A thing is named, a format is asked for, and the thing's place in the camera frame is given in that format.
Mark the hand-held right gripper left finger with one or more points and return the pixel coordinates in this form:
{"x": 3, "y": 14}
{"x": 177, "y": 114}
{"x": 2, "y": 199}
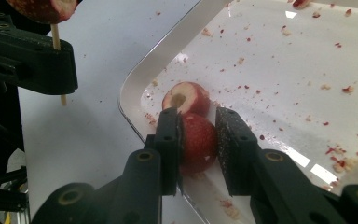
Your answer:
{"x": 169, "y": 149}

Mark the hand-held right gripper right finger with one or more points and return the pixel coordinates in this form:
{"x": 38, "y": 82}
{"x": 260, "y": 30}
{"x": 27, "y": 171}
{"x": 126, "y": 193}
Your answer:
{"x": 236, "y": 149}

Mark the metal tray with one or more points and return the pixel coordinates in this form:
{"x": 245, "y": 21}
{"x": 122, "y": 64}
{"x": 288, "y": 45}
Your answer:
{"x": 261, "y": 77}

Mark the thin wooden skewer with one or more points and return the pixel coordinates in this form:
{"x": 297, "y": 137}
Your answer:
{"x": 56, "y": 37}

